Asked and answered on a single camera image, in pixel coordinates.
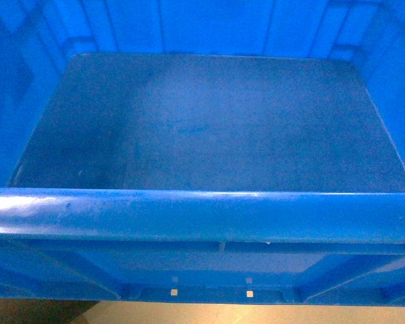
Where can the large blue plastic crate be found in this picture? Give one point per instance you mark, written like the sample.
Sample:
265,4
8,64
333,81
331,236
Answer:
244,152

